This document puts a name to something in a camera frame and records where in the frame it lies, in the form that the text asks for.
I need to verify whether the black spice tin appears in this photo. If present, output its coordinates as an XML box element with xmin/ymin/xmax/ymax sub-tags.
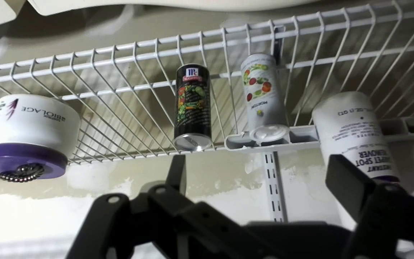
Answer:
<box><xmin>171</xmin><ymin>64</ymin><xmax>214</xmax><ymax>153</ymax></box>

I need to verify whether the white jar with purple lid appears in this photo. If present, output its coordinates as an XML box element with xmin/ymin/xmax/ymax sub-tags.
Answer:
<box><xmin>0</xmin><ymin>94</ymin><xmax>82</xmax><ymax>185</ymax></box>

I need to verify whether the white carpet cleaner spray can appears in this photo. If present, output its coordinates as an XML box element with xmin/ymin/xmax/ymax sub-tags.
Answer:
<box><xmin>311</xmin><ymin>91</ymin><xmax>403</xmax><ymax>185</ymax></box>

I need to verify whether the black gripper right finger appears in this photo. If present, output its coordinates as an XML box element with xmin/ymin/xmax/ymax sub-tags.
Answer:
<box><xmin>325</xmin><ymin>155</ymin><xmax>414</xmax><ymax>259</ymax></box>

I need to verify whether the white wire shelf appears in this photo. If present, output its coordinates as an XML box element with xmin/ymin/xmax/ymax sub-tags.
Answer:
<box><xmin>0</xmin><ymin>0</ymin><xmax>414</xmax><ymax>178</ymax></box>

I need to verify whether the white slotted wall rail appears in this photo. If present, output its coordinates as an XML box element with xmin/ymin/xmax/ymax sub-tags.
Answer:
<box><xmin>262</xmin><ymin>24</ymin><xmax>288</xmax><ymax>225</ymax></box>

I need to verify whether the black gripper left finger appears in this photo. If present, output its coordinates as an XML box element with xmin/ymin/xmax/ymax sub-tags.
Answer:
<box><xmin>65</xmin><ymin>155</ymin><xmax>266</xmax><ymax>259</ymax></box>

